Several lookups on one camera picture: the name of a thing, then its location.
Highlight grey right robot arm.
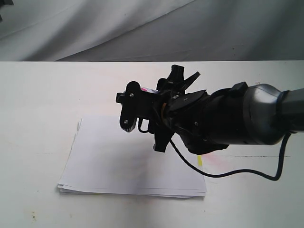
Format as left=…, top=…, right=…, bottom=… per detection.
left=116, top=65, right=304, bottom=155

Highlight spray paint can colourful dots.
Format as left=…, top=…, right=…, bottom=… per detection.
left=141, top=87, right=159, bottom=94

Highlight grey backdrop cloth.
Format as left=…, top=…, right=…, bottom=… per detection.
left=0, top=0, right=304, bottom=62

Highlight white paper stack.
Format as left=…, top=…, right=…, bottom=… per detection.
left=57, top=116, right=207, bottom=198

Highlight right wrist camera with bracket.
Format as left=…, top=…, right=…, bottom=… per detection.
left=116, top=81, right=158, bottom=133

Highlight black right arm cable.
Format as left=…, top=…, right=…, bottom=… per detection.
left=136, top=120, right=292, bottom=181

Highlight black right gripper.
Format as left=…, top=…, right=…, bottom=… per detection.
left=136, top=65, right=207, bottom=152

